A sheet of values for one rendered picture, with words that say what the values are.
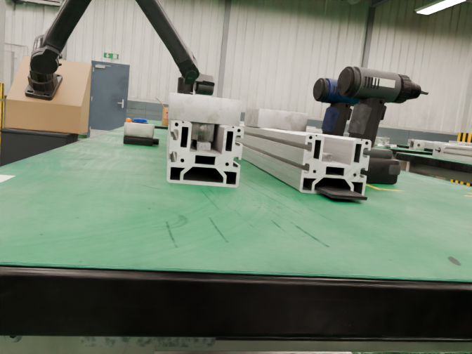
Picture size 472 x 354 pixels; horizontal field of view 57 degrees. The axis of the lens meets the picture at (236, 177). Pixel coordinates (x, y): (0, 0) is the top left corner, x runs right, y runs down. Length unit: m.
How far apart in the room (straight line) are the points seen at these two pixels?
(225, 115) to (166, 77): 11.72
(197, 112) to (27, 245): 0.41
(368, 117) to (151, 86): 11.59
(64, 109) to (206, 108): 0.91
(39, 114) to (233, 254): 1.29
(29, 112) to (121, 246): 1.27
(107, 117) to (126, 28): 2.44
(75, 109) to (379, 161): 1.00
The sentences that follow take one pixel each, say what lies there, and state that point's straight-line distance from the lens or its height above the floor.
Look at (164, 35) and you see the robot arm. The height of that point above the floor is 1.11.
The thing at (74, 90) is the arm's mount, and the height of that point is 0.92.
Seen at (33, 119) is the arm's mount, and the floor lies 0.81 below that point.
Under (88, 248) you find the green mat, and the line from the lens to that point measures 0.30.
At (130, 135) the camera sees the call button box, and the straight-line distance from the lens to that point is 1.24.
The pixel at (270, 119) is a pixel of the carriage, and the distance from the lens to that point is 0.94.
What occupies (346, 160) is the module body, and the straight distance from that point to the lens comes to 0.67.
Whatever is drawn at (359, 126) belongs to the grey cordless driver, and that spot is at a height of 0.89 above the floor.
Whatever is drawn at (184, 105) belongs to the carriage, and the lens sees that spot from 0.66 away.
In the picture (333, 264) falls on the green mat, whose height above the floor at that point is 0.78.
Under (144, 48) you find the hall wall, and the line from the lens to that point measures 12.47.
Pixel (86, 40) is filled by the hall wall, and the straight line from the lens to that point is 12.63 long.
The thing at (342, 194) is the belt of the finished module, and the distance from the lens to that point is 0.59.
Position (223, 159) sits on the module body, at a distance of 0.60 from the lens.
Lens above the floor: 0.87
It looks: 7 degrees down
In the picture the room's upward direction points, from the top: 6 degrees clockwise
